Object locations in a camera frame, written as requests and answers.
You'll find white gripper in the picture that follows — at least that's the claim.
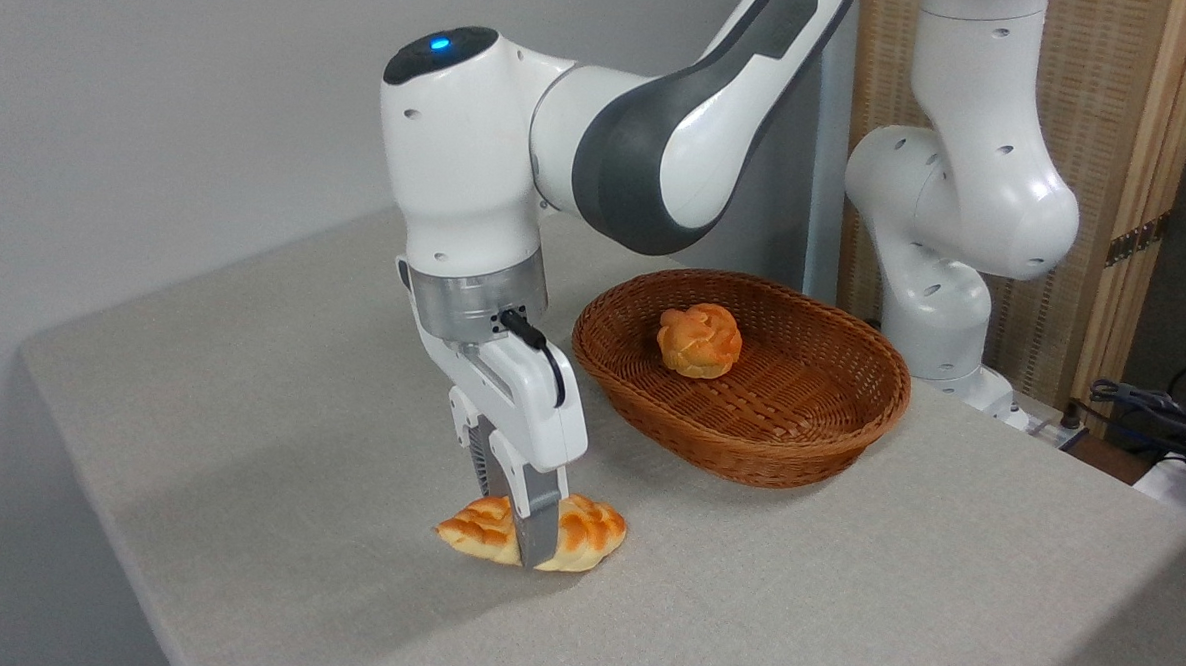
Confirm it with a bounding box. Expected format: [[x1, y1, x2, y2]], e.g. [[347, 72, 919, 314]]
[[401, 300, 594, 572]]

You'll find long braided bread loaf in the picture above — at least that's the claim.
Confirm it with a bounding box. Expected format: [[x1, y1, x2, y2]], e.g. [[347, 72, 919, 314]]
[[433, 488, 630, 576]]

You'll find round orange bread roll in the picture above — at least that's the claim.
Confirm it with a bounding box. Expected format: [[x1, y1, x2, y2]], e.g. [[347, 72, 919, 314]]
[[655, 301, 745, 382]]

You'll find brown oval wicker basket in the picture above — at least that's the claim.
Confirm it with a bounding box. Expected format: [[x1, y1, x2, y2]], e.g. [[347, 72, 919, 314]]
[[566, 263, 917, 495]]

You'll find grey vertical pole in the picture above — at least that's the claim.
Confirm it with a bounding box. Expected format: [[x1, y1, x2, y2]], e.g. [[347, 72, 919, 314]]
[[803, 2, 861, 305]]

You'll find metal screen hinge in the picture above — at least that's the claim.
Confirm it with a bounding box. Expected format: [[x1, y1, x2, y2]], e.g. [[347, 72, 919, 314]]
[[1104, 210, 1172, 270]]

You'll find wooden woven folding screen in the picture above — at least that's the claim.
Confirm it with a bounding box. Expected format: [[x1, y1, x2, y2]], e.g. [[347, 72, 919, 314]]
[[834, 0, 1186, 440]]

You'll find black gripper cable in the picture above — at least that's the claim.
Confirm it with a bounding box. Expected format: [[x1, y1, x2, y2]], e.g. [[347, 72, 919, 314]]
[[495, 309, 571, 410]]

